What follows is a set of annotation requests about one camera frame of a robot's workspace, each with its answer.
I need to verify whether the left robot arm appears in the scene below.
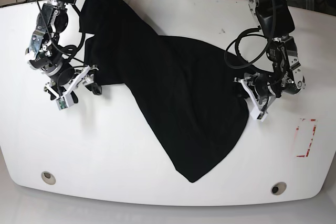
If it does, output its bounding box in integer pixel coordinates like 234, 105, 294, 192
234, 0, 306, 121

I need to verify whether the table grommet hole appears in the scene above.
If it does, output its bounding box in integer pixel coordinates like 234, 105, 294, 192
271, 182, 287, 196
41, 172, 56, 185

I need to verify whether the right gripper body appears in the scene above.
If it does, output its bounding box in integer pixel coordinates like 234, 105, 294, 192
44, 65, 99, 96

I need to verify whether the left table grommet hole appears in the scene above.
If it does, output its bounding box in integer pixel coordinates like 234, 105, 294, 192
41, 172, 56, 185

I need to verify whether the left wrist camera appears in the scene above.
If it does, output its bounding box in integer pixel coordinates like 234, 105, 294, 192
250, 107, 268, 122

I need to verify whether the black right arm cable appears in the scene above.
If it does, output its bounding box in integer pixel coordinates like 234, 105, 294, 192
26, 0, 90, 99

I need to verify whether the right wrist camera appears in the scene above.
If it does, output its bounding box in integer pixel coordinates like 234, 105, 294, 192
56, 96, 74, 110

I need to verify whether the black graphic t-shirt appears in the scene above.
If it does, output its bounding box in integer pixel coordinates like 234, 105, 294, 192
80, 0, 249, 183

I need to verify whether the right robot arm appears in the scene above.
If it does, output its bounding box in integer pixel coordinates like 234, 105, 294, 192
25, 0, 102, 110

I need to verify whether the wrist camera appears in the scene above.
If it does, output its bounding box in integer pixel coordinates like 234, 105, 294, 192
250, 107, 268, 122
56, 96, 74, 110

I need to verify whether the red tape rectangle marking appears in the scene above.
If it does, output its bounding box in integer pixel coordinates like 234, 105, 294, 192
292, 118, 317, 158

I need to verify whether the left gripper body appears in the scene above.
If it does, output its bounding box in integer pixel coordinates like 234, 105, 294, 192
234, 73, 282, 115

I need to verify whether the right table grommet hole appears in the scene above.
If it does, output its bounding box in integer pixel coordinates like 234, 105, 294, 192
271, 182, 287, 196

